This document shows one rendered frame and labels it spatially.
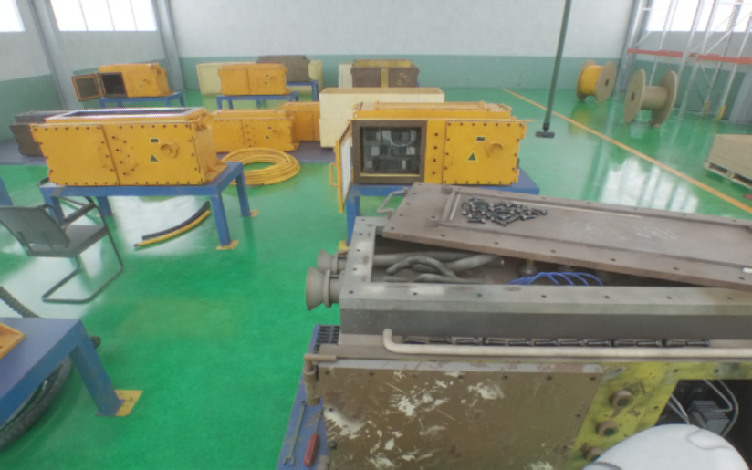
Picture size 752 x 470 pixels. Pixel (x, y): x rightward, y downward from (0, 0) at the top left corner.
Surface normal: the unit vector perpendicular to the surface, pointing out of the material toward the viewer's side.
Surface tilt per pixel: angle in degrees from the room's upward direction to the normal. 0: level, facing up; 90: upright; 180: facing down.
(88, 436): 0
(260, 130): 90
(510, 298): 0
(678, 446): 14
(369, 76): 90
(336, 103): 90
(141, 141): 90
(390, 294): 0
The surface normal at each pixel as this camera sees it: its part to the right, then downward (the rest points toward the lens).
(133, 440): 0.00, -0.88
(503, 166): -0.03, 0.47
